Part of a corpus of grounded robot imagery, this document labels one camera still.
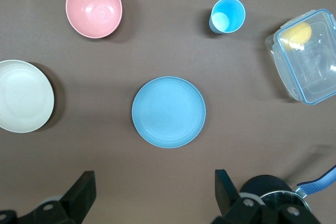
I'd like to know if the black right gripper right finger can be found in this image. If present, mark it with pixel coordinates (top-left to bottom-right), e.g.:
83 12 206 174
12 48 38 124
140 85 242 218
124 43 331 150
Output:
209 169 321 224

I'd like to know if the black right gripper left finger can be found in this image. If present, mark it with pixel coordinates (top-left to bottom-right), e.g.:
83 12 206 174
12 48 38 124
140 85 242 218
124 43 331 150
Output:
0 170 97 224

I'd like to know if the blue shallow bowl plate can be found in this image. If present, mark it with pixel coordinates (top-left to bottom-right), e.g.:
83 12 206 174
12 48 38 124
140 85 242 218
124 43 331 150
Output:
131 76 207 148

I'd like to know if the beige shallow bowl plate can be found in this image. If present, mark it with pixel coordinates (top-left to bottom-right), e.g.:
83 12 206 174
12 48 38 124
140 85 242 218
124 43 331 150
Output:
0 59 55 133

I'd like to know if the clear plastic container blue seal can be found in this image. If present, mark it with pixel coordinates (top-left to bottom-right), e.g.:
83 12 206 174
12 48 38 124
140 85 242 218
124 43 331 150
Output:
265 8 336 106

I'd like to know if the blue plastic cup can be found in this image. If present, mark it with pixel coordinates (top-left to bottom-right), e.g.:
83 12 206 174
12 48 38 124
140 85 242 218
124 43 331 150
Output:
208 0 247 35

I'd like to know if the pink deep bowl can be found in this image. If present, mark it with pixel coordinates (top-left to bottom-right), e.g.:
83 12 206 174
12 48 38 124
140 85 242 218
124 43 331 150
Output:
65 0 123 39

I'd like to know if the dark saucepan with blue handle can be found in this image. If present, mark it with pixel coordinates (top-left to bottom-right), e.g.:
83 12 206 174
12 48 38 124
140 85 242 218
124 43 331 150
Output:
240 165 336 224

